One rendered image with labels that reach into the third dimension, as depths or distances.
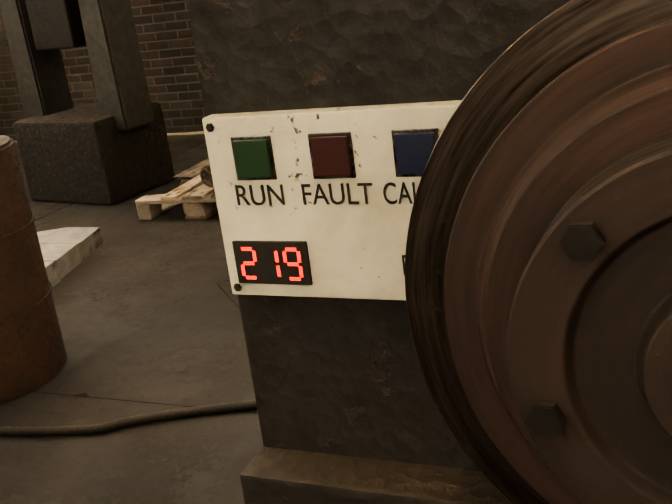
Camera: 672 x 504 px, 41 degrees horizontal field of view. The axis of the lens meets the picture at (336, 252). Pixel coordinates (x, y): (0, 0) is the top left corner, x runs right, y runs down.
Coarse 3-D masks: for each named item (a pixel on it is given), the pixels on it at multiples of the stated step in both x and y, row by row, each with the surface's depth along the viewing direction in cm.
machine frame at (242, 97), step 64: (192, 0) 83; (256, 0) 81; (320, 0) 78; (384, 0) 76; (448, 0) 74; (512, 0) 72; (256, 64) 83; (320, 64) 80; (384, 64) 78; (448, 64) 76; (256, 320) 93; (320, 320) 90; (384, 320) 87; (256, 384) 96; (320, 384) 92; (384, 384) 89; (320, 448) 95; (384, 448) 92; (448, 448) 89
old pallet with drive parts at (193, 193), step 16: (208, 160) 605; (176, 176) 572; (192, 176) 568; (176, 192) 530; (192, 192) 524; (208, 192) 521; (144, 208) 531; (160, 208) 542; (192, 208) 519; (208, 208) 521
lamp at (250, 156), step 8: (240, 144) 83; (248, 144) 83; (256, 144) 83; (264, 144) 82; (240, 152) 84; (248, 152) 83; (256, 152) 83; (264, 152) 83; (240, 160) 84; (248, 160) 84; (256, 160) 83; (264, 160) 83; (240, 168) 84; (248, 168) 84; (256, 168) 84; (264, 168) 83; (240, 176) 85; (248, 176) 84; (256, 176) 84; (264, 176) 84; (272, 176) 84
